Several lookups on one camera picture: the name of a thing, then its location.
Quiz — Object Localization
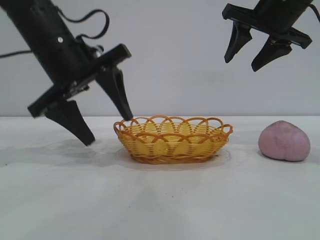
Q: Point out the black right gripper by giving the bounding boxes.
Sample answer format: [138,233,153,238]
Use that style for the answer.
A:
[221,0,315,73]

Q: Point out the yellow woven plastic basket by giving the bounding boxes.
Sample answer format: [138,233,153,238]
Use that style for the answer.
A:
[113,114,235,165]

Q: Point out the black cable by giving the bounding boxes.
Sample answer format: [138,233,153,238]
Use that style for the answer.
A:
[307,3,320,19]
[0,49,34,60]
[57,9,111,41]

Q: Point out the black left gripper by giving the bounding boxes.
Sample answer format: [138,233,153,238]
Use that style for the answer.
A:
[27,37,135,147]

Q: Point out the pink foam peach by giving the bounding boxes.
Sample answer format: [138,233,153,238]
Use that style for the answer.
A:
[258,120,312,163]

